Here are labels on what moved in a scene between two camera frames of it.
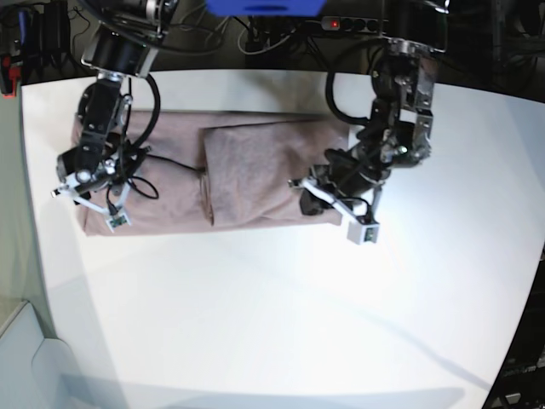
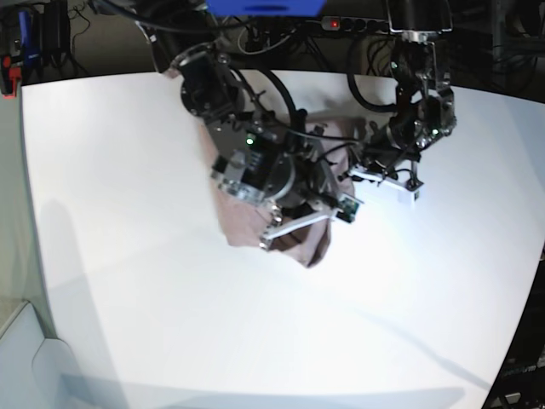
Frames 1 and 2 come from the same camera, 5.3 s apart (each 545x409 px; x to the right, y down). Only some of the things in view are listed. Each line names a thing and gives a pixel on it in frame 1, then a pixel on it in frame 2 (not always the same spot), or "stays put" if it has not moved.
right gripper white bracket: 360,231 -> 409,192
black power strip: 351,24 stays put
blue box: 266,8 stays put
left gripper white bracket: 115,218 -> 345,211
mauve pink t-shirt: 159,170 -> 306,242
